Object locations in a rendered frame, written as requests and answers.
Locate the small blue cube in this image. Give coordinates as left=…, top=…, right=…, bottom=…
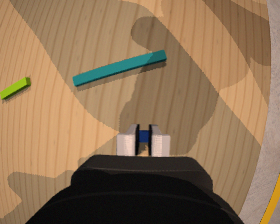
left=139, top=130, right=149, bottom=142

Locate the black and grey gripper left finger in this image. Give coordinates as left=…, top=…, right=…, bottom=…
left=116, top=124, right=140, bottom=156

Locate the turquoise rod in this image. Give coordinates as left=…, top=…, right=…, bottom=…
left=72, top=50, right=167, bottom=87

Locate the lime green rod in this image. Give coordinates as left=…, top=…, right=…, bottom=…
left=0, top=77, right=31, bottom=100

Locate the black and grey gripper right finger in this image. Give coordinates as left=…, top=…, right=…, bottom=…
left=149, top=124, right=170, bottom=157

